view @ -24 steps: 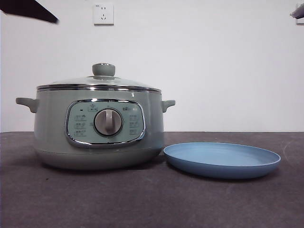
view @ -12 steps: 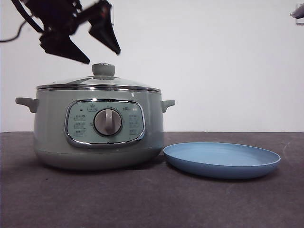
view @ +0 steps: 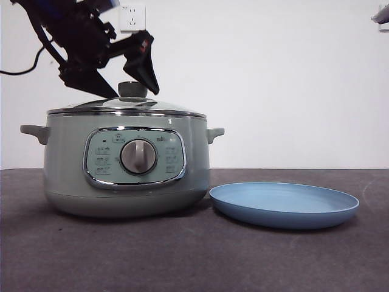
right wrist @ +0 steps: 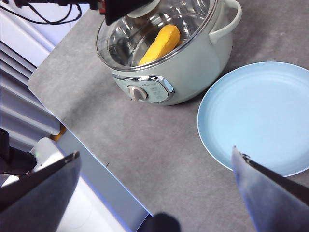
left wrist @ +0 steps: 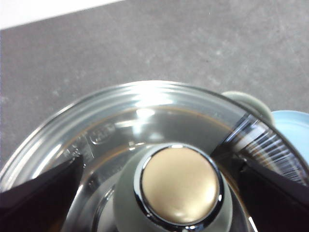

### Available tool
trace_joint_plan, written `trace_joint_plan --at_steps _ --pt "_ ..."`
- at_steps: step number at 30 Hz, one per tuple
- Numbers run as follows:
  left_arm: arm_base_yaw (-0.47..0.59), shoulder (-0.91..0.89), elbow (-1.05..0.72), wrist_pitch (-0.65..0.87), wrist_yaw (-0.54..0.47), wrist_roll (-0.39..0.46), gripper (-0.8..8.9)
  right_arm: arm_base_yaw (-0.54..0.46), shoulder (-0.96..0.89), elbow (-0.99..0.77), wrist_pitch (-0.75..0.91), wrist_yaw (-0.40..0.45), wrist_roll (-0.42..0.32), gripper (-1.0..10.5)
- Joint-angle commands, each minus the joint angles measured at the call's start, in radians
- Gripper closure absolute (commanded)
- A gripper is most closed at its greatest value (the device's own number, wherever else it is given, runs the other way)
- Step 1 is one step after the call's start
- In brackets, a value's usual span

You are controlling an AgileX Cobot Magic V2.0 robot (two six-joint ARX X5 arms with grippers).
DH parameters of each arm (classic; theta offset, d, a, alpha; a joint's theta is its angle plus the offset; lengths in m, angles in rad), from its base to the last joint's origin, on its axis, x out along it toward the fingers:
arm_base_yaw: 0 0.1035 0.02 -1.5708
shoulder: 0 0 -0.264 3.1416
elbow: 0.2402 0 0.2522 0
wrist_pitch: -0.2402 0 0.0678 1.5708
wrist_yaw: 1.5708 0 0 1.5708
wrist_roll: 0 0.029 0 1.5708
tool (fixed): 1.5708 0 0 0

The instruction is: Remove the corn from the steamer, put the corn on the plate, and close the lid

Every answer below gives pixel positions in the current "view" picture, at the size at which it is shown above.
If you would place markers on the glass lid with green knob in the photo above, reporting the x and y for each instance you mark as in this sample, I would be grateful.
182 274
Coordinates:
133 89

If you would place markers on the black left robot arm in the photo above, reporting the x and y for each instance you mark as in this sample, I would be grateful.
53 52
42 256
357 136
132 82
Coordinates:
76 27

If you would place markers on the blue round plate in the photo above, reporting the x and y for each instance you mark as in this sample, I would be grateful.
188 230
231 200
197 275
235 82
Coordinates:
282 219

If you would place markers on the white wall switch plate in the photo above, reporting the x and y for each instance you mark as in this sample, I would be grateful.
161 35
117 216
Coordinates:
384 27

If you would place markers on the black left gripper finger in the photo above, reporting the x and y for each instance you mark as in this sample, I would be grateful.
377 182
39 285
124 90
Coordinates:
144 61
88 79

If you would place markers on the white wall socket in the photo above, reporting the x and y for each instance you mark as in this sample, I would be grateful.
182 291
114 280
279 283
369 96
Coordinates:
133 15

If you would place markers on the pale green electric steamer pot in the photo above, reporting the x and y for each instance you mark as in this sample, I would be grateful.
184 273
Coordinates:
67 152

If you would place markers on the stainless steel steamer insert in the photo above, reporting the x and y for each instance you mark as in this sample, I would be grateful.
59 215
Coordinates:
152 115

